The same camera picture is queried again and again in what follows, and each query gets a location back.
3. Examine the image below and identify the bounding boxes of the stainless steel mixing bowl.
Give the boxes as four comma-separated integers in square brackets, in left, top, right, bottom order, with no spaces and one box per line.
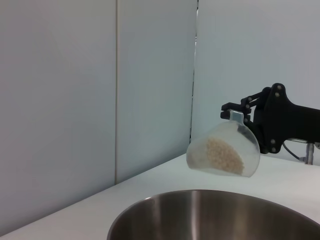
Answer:
[106,189,320,240]

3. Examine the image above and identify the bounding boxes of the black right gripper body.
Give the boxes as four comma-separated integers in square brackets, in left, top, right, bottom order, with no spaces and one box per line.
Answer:
[251,82,320,154]

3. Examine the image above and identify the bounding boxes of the right gripper connector cable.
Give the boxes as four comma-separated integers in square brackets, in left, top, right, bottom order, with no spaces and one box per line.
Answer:
[283,140,320,166]

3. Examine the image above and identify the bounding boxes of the white rice grains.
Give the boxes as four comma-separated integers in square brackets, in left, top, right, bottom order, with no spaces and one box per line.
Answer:
[205,136,246,176]

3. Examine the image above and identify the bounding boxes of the clear plastic measuring cup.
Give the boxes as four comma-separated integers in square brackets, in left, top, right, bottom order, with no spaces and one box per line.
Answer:
[186,109,261,179]

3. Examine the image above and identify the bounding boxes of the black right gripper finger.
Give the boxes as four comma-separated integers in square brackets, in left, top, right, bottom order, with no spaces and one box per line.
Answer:
[219,110,263,152]
[220,86,272,113]

